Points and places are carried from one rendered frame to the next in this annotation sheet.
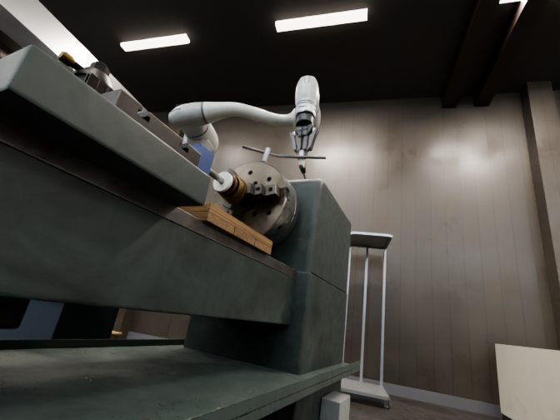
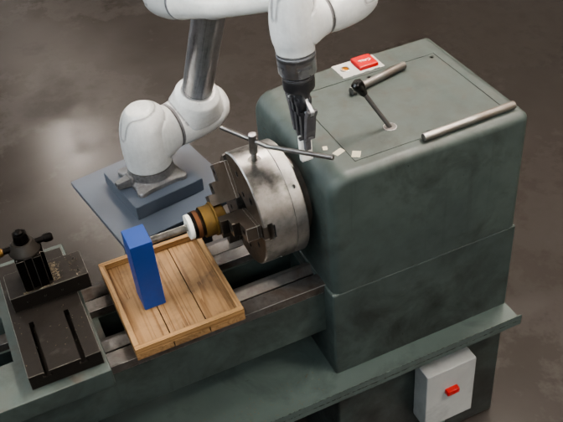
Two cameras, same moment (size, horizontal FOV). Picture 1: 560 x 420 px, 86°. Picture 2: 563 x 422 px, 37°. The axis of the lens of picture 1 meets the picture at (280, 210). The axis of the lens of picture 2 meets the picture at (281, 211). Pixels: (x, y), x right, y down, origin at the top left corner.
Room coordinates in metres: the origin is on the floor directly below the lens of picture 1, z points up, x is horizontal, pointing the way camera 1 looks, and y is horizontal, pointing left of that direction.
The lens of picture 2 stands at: (-0.21, -1.11, 2.51)
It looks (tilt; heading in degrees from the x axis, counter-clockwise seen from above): 40 degrees down; 42
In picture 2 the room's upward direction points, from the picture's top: 6 degrees counter-clockwise
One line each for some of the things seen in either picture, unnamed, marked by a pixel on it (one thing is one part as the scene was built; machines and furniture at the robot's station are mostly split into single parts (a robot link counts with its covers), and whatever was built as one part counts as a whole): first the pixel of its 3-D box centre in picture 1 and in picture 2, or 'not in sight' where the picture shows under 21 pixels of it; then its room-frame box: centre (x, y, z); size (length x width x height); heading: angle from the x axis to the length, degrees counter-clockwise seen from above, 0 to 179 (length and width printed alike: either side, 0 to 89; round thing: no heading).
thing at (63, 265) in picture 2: not in sight; (48, 280); (0.58, 0.44, 1.00); 0.20 x 0.10 x 0.05; 153
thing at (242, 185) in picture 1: (232, 188); (208, 220); (0.93, 0.17, 1.08); 0.09 x 0.09 x 0.09; 63
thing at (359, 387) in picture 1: (365, 312); not in sight; (3.71, -1.20, 0.89); 0.66 x 0.55 x 1.79; 162
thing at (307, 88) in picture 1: (307, 95); (296, 15); (1.10, -0.04, 1.65); 0.13 x 0.11 x 0.16; 167
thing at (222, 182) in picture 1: (212, 173); (168, 234); (0.83, 0.22, 1.08); 0.13 x 0.07 x 0.07; 153
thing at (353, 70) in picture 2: not in sight; (358, 74); (1.54, 0.10, 1.23); 0.13 x 0.08 x 0.06; 153
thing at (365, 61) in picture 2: not in sight; (364, 63); (1.57, 0.10, 1.26); 0.06 x 0.06 x 0.02; 63
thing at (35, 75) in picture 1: (37, 162); (32, 328); (0.49, 0.44, 0.90); 0.53 x 0.30 x 0.06; 63
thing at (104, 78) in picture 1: (95, 81); (23, 245); (0.56, 0.45, 1.14); 0.08 x 0.08 x 0.03
